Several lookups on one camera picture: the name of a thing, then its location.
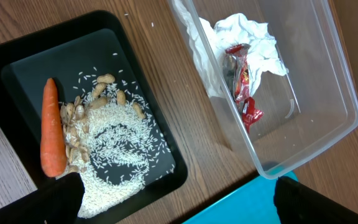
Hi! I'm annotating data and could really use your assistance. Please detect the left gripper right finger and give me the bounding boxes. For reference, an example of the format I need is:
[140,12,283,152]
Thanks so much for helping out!
[273,177,358,224]

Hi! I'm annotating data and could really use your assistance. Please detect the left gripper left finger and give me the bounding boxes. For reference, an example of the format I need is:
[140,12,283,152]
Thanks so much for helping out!
[0,172,85,224]

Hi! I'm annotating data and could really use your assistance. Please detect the orange carrot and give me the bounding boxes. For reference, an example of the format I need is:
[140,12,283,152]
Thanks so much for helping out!
[40,78,67,177]

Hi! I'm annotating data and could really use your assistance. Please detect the red snack wrapper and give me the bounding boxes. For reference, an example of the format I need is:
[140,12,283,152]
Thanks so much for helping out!
[223,44,264,133]

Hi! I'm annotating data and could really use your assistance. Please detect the white napkin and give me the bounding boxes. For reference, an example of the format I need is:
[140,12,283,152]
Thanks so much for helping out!
[173,0,288,98]

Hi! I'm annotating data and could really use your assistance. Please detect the teal serving tray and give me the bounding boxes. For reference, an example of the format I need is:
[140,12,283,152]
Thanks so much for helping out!
[181,170,300,224]

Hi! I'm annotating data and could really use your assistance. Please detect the rice and peanuts pile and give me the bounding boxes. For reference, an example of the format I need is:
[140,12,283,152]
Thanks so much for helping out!
[60,69,177,219]

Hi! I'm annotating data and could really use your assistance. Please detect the clear plastic bin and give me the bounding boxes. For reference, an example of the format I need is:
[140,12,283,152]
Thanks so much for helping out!
[169,1,358,179]

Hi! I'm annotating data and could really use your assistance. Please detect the black plastic tray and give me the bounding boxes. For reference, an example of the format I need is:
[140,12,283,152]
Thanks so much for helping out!
[0,9,188,224]

